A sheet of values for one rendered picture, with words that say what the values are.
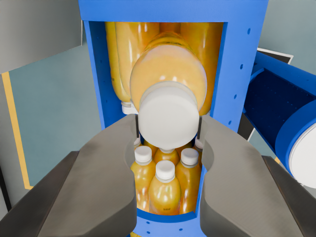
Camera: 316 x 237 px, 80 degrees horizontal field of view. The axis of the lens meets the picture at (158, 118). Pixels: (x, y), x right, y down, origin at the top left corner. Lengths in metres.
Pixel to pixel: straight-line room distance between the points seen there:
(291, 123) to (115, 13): 0.54
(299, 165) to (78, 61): 1.48
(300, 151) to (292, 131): 0.05
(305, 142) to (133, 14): 0.53
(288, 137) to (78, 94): 1.50
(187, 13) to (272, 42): 1.44
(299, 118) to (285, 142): 0.07
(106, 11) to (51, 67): 1.51
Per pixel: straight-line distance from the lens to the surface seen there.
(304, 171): 0.70
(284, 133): 0.65
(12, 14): 0.98
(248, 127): 1.65
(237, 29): 0.26
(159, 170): 0.39
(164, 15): 0.22
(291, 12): 1.66
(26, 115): 2.07
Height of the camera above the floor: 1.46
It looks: 61 degrees down
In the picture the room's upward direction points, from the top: 175 degrees counter-clockwise
